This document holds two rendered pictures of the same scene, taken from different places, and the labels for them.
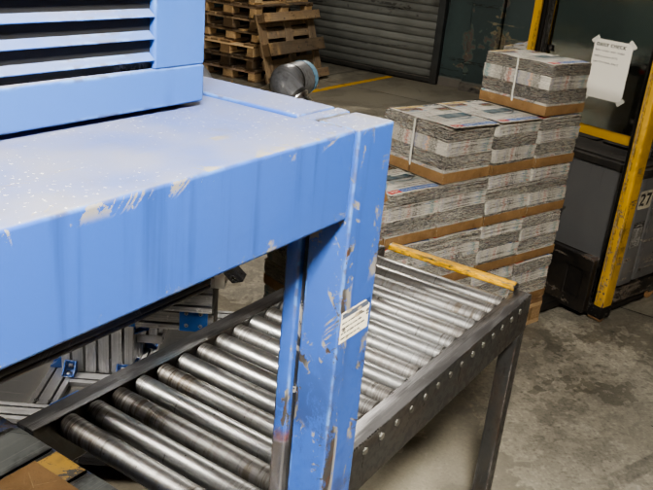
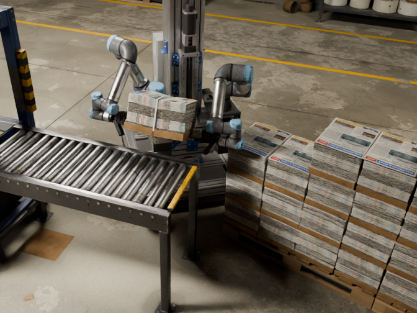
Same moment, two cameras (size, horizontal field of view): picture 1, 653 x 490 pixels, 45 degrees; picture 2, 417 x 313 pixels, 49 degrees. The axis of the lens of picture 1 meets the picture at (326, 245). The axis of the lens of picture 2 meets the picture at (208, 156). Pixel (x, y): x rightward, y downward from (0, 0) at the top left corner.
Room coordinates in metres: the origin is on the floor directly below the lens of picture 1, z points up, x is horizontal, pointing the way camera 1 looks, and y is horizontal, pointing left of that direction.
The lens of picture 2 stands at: (1.76, -2.46, 2.44)
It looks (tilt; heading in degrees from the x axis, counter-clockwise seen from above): 34 degrees down; 73
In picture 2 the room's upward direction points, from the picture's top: 3 degrees clockwise
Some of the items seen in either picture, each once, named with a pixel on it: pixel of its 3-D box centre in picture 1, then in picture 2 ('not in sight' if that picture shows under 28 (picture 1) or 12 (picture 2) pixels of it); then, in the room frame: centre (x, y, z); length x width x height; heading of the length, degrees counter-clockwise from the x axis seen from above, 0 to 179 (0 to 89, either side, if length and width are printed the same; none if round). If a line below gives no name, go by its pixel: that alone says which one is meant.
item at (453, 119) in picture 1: (443, 116); (348, 136); (3.21, -0.43, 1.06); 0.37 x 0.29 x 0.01; 42
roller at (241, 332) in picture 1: (309, 365); (73, 164); (1.62, 0.01, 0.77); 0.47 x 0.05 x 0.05; 58
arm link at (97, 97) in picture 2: not in sight; (98, 101); (1.82, 0.35, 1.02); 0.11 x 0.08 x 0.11; 125
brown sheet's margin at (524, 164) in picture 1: (479, 156); (390, 181); (3.42, -0.64, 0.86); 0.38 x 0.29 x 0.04; 42
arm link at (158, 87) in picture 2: not in sight; (156, 92); (2.23, 0.50, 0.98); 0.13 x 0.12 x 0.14; 125
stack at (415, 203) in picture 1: (397, 263); (310, 210); (3.14, -0.32, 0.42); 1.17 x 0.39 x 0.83; 131
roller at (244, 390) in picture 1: (257, 399); (45, 158); (1.45, 0.12, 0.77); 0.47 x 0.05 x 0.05; 58
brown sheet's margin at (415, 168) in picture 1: (432, 162); (341, 163); (3.23, -0.42, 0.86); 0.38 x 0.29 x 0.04; 42
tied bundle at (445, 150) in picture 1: (435, 142); (344, 151); (3.23, -0.42, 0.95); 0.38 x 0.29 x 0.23; 42
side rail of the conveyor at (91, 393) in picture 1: (246, 332); (103, 151); (1.81, 0.19, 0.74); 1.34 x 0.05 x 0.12; 148
